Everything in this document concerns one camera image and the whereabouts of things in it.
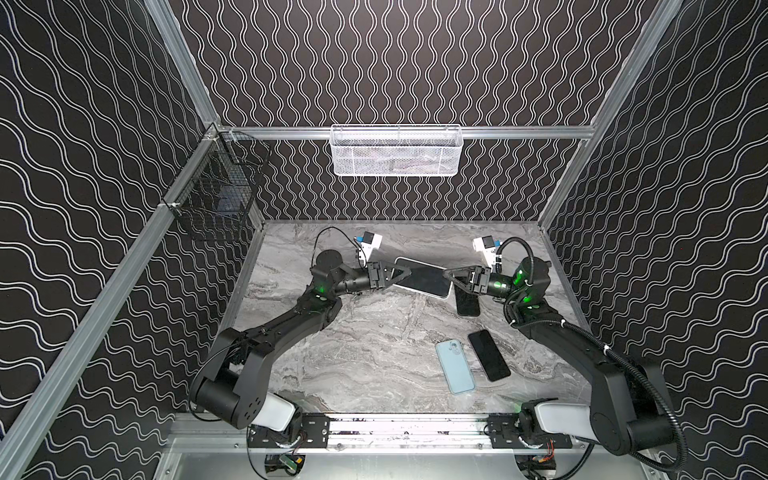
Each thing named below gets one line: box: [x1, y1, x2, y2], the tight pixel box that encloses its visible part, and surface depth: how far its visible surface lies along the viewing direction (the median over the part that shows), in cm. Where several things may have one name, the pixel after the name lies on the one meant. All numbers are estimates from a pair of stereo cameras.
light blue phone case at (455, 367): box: [435, 339, 475, 395], surface depth 87 cm
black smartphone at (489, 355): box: [468, 330, 511, 382], surface depth 89 cm
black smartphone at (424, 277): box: [393, 256, 453, 297], surface depth 74 cm
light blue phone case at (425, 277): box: [393, 256, 454, 299], surface depth 74 cm
